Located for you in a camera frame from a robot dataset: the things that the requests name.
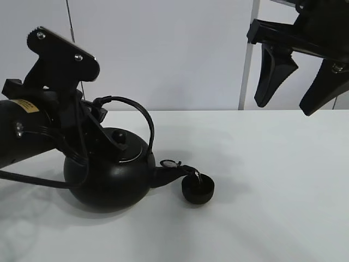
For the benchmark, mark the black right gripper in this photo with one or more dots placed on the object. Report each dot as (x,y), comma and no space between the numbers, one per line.
(321,30)

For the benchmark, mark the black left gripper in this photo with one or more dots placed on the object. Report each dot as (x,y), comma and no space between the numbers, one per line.
(48,96)

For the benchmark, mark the black metal teapot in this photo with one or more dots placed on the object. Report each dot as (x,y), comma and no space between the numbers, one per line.
(117,180)

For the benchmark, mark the small black teacup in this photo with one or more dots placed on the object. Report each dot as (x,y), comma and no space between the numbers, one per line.
(197,192)

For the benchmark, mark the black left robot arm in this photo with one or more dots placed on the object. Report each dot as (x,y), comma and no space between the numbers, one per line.
(18,144)

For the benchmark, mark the white vertical frame post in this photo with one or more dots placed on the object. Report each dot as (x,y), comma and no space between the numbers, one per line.
(248,57)

